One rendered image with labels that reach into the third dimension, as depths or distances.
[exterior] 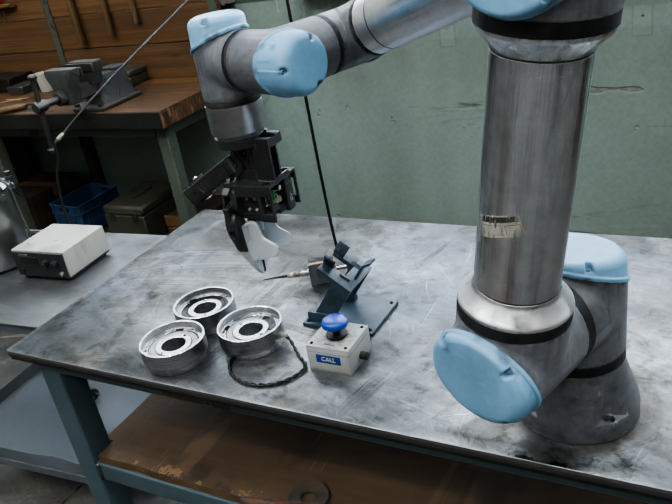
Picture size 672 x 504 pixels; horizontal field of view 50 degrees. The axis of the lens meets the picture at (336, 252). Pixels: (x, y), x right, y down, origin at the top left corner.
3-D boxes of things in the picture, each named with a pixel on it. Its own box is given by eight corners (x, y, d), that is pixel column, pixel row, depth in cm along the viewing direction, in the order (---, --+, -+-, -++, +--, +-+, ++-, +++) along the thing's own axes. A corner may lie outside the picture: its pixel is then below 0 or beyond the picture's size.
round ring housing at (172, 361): (202, 375, 111) (196, 353, 110) (137, 382, 113) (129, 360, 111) (216, 337, 121) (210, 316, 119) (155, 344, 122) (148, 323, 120)
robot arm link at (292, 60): (346, 14, 84) (284, 14, 92) (273, 37, 78) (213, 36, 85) (356, 81, 88) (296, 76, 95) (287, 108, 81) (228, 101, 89)
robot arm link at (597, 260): (646, 330, 88) (650, 230, 82) (591, 389, 80) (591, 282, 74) (556, 304, 96) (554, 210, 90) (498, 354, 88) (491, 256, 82)
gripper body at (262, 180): (276, 228, 97) (257, 142, 91) (223, 225, 101) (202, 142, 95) (302, 205, 103) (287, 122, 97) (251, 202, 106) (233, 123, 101)
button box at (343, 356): (310, 370, 108) (304, 343, 106) (331, 343, 114) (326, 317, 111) (358, 378, 104) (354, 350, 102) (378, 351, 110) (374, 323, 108)
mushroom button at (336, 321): (321, 351, 108) (315, 323, 105) (333, 336, 111) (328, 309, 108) (345, 355, 106) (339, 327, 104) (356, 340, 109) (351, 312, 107)
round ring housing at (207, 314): (167, 325, 127) (161, 305, 125) (218, 299, 132) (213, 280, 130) (198, 346, 119) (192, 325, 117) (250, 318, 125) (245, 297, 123)
